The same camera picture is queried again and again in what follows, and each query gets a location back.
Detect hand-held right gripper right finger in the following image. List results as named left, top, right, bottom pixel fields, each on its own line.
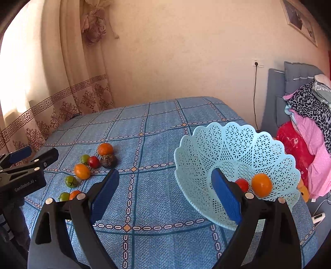
left=211, top=168, right=303, bottom=269

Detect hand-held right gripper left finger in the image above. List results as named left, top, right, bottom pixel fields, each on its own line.
left=27, top=168, right=121, bottom=269

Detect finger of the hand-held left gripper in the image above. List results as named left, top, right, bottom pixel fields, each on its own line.
left=0, top=145, right=33, bottom=169
left=25, top=147, right=60, bottom=170

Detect light blue plastic basket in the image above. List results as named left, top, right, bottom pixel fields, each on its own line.
left=174, top=121, right=302, bottom=232

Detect yellow orange object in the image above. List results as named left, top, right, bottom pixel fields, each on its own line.
left=297, top=178, right=311, bottom=203

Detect blue checked bedsheet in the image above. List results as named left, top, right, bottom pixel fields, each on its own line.
left=21, top=96, right=318, bottom=269

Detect red floral blanket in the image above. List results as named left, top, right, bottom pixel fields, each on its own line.
left=275, top=121, right=314, bottom=187

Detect beige patterned curtain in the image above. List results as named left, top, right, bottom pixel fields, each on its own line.
left=0, top=0, right=115, bottom=161

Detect pink dotted cloth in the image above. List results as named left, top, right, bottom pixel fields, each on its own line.
left=288, top=109, right=331, bottom=199

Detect leopard print cloth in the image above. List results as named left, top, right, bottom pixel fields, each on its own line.
left=283, top=83, right=331, bottom=153

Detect floral curtain tieback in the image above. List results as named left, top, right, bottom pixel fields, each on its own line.
left=80, top=0, right=120, bottom=46

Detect grey sofa cushions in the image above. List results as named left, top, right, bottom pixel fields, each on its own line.
left=260, top=61, right=325, bottom=130

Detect grey green floral cloth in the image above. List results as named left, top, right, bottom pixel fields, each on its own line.
left=312, top=80, right=331, bottom=104

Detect white floor cable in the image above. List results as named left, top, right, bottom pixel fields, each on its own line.
left=310, top=191, right=331, bottom=216

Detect black power cable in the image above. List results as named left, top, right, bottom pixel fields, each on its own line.
left=253, top=65, right=259, bottom=130

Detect framed wall picture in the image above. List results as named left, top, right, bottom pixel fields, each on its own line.
left=281, top=0, right=318, bottom=47

